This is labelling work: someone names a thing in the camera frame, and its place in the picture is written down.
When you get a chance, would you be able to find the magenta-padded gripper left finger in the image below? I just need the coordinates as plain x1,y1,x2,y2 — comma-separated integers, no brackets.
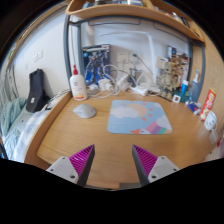
45,143,96,188

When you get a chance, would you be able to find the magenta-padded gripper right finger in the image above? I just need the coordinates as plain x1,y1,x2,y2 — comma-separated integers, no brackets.
131,144,181,187

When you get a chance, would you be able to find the grey computer mouse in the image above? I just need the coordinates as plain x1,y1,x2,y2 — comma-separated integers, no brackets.
72,103,98,120

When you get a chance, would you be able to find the blue cloud print mouse pad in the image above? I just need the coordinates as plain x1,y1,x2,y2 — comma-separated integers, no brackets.
106,99,174,136

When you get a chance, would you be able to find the blue packet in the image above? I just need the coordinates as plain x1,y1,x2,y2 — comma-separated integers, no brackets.
187,101,202,116

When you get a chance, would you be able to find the white mug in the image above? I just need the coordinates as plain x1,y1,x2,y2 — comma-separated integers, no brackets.
203,109,219,132

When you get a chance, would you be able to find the teal blanket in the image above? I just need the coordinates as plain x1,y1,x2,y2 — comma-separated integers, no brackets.
0,97,28,158

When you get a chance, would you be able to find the red snack can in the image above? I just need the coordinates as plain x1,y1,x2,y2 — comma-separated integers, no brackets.
199,87,217,122

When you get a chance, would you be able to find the white power strip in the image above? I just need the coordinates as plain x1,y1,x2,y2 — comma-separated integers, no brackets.
130,85,149,97

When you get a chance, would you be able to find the white red-capped pump bottle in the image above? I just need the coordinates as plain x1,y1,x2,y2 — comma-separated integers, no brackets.
69,64,89,102

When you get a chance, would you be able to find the blue tube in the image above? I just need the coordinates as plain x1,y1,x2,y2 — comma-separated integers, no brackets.
179,79,190,103

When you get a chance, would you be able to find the black bag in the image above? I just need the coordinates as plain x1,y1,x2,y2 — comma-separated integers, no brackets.
25,68,51,114

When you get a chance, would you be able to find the clear spray bottle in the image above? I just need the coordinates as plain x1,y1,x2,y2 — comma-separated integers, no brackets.
189,69,203,103

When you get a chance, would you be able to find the tan robot model figure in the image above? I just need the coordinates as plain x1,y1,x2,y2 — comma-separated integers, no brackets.
156,54,191,101

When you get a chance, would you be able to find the white multiport charger block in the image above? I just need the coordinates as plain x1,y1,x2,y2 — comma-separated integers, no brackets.
98,78,114,93

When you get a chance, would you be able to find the white power adapter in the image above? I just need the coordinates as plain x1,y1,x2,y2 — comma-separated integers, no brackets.
114,73,131,93

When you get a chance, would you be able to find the blue robot model kit box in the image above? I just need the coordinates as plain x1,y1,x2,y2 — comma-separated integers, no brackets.
82,43,112,86

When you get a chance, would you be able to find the wooden overhead shelf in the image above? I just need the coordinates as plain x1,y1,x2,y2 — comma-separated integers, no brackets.
65,0,205,43

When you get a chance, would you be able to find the white charging cable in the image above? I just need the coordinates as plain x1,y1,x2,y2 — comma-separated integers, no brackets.
87,63,134,100

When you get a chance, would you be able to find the green plug cable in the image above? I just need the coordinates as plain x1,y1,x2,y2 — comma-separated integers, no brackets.
132,53,154,76

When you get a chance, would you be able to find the white wall light switch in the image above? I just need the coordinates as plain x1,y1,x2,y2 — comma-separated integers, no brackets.
33,49,44,63

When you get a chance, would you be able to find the white wall socket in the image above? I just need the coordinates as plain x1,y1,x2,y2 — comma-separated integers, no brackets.
116,49,139,65

